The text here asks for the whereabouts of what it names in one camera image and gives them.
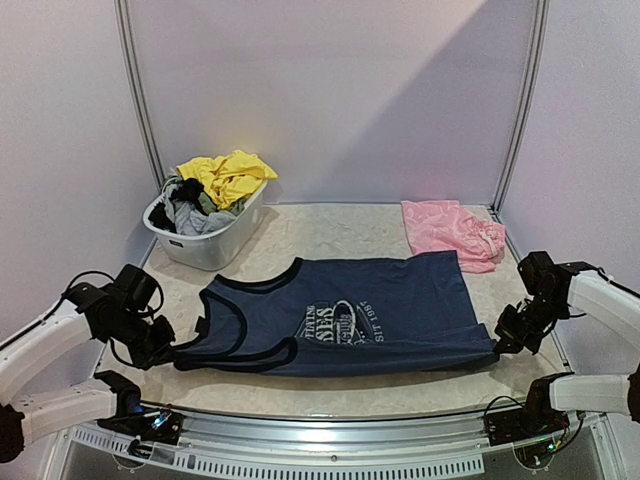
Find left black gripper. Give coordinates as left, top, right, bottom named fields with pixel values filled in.
left=104, top=310, right=178, bottom=370

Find blue garment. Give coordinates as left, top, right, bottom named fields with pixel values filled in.
left=173, top=251, right=497, bottom=378

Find pink patterned shorts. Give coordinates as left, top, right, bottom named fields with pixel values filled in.
left=401, top=200, right=506, bottom=274

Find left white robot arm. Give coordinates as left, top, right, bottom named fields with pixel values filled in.
left=1, top=264, right=184, bottom=463

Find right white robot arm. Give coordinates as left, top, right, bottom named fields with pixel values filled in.
left=494, top=251, right=639, bottom=436

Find white plastic laundry basket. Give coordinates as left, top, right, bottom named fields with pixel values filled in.
left=142, top=180, right=268, bottom=271

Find grey garment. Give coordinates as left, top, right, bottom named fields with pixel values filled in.
left=164, top=195, right=236, bottom=236

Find black garment in basket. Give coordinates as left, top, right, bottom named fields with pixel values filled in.
left=148, top=177, right=205, bottom=233

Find yellow garment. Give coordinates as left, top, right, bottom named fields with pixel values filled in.
left=176, top=150, right=278, bottom=210

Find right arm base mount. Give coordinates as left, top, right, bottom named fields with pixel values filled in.
left=482, top=373, right=584, bottom=446

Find aluminium front rail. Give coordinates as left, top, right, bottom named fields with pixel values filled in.
left=39, top=392, right=626, bottom=480

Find right aluminium frame post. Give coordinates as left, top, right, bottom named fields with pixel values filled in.
left=490, top=0, right=549, bottom=218

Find aluminium frame post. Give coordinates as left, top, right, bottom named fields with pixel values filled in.
left=114, top=0, right=165, bottom=190
left=490, top=0, right=549, bottom=218

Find left aluminium frame post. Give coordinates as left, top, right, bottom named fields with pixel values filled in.
left=114, top=0, right=165, bottom=190

